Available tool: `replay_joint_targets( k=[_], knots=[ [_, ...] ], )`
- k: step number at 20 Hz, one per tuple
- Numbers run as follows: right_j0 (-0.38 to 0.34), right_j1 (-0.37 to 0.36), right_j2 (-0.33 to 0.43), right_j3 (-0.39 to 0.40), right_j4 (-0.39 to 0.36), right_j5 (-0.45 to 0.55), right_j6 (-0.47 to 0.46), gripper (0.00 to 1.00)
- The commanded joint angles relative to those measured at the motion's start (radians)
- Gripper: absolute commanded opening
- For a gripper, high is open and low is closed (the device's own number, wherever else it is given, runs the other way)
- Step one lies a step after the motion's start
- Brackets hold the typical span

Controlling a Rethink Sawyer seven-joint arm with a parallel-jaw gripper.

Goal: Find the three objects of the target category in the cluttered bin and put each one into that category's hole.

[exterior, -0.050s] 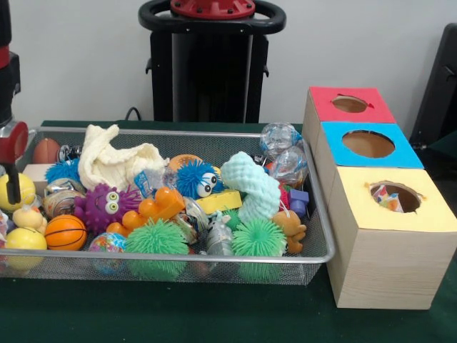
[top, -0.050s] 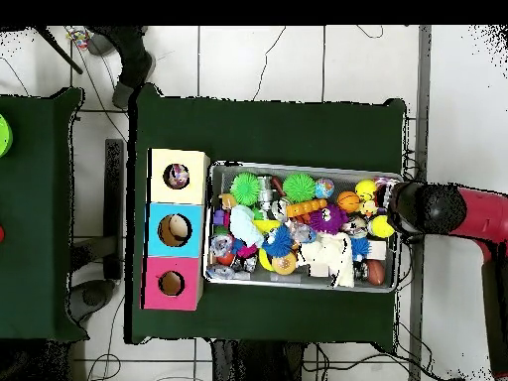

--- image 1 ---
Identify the black monitor panel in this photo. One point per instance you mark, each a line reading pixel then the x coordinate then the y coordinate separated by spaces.
pixel 439 93

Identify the purple furry monster toy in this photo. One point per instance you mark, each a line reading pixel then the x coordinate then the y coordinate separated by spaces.
pixel 103 207

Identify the white cloth with big dots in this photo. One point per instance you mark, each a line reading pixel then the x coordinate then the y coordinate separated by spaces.
pixel 389 199

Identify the orange toy basketball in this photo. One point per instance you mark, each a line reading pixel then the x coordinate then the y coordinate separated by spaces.
pixel 66 232

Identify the green spiky ball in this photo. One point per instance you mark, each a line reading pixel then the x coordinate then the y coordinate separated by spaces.
pixel 258 239
pixel 157 239

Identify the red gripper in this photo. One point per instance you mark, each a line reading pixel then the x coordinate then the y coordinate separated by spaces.
pixel 13 143

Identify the yellow ball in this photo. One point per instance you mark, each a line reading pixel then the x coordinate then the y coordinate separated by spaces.
pixel 27 191
pixel 25 239

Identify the orange plastic toy block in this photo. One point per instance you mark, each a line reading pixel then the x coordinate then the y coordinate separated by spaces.
pixel 153 207

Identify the dark green table cloth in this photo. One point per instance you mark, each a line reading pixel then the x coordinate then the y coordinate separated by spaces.
pixel 214 314

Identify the mint green foam cloth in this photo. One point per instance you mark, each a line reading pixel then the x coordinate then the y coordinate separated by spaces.
pixel 253 189

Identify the blue spiky ball with eyes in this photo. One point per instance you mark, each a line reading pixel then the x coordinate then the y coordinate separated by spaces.
pixel 193 179

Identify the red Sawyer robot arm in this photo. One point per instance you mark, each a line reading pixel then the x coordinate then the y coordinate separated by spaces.
pixel 7 78

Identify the cream knitted cloth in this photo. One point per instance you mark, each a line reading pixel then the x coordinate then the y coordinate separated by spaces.
pixel 114 161

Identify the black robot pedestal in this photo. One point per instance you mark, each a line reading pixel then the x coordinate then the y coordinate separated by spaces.
pixel 207 71

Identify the wooden box with three holes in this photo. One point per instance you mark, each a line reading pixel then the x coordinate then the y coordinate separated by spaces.
pixel 385 264

